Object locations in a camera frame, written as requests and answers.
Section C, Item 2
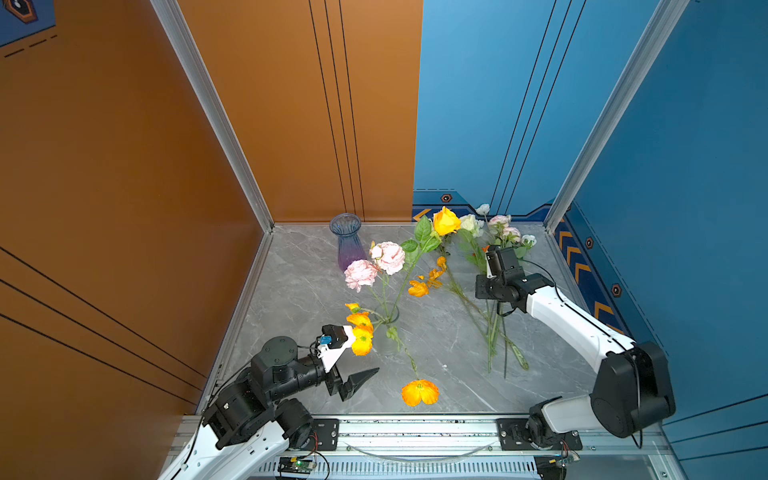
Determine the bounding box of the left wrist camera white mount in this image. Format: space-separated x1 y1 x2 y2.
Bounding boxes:
317 324 356 373

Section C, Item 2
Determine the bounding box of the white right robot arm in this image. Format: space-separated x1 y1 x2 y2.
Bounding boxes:
475 246 676 449

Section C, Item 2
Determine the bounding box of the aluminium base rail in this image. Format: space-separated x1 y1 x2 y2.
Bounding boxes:
249 414 685 479

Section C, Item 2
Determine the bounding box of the pink white bouquet spray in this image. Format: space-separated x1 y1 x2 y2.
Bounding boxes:
487 215 537 258

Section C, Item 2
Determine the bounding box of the aluminium corner post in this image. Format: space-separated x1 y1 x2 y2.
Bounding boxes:
150 0 274 234
543 0 689 234

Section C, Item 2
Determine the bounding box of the cream rose flower stem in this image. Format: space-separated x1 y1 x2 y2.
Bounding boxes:
458 214 529 371

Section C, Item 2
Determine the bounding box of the right aluminium corner post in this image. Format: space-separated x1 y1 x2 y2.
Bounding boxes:
543 0 689 234

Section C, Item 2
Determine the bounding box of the purple ribbed glass vase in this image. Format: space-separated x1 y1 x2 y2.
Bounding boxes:
329 213 367 272

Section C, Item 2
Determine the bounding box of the clear ribbed glass vase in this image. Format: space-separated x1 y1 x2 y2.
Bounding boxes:
371 303 400 327

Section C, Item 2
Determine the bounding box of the orange poppy flower stem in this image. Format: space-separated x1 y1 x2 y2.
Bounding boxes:
346 303 440 407

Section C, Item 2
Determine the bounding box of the green circuit board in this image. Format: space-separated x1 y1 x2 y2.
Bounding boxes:
276 457 317 479

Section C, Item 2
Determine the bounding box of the orange cosmos flower stem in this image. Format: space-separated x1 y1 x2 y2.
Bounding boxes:
408 256 447 298

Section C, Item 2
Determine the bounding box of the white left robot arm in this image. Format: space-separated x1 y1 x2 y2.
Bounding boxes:
159 325 379 479

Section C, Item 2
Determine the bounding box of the yellow rose flower stem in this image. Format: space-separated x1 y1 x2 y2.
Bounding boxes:
394 207 461 305

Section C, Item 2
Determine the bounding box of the left aluminium corner post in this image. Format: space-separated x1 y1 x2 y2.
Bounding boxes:
150 0 274 234

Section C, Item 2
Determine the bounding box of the pink peony flower stem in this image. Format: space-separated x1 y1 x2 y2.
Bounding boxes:
344 241 406 306

